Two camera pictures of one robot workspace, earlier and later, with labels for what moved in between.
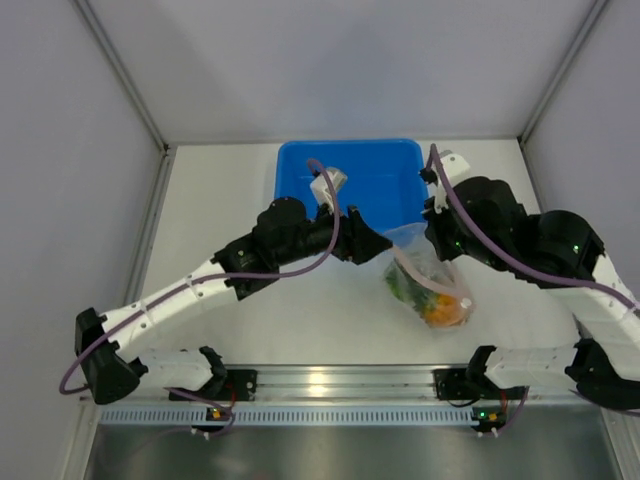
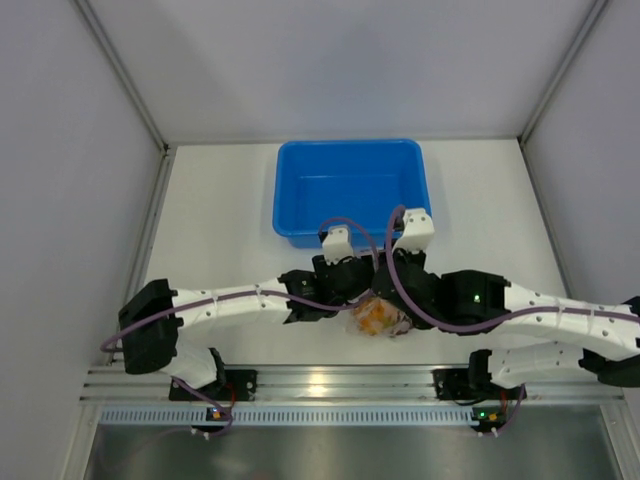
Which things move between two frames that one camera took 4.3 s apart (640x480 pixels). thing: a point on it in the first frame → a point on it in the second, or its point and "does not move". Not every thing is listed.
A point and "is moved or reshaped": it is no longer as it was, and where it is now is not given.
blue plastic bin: x=383 y=178 does not move
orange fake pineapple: x=446 y=310 is moved or reshaped
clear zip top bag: x=429 y=287 is moved or reshaped
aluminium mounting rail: x=349 y=385 does not move
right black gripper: x=433 y=231 → x=402 y=255
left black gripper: x=355 y=241 → x=321 y=266
